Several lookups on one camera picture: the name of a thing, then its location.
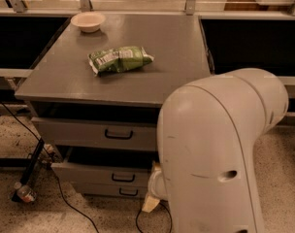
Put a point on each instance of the plastic bottle on floor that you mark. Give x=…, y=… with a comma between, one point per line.
x=25, y=192

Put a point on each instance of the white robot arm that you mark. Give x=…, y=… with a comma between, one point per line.
x=206, y=132

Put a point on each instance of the grey top drawer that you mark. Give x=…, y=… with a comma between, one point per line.
x=97, y=134

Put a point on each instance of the beige bowl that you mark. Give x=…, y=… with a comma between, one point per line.
x=88, y=22

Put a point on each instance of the grey bottom drawer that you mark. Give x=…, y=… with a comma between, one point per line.
x=110, y=190

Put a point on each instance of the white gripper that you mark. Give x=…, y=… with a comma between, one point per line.
x=154, y=185

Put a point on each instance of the green chip bag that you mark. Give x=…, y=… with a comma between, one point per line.
x=118, y=60

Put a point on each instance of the grey drawer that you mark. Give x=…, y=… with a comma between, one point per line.
x=110, y=190
x=106, y=166
x=97, y=134

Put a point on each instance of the grey drawer cabinet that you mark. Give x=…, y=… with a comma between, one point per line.
x=63, y=84

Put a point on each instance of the black metal leg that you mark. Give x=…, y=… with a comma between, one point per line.
x=29, y=168

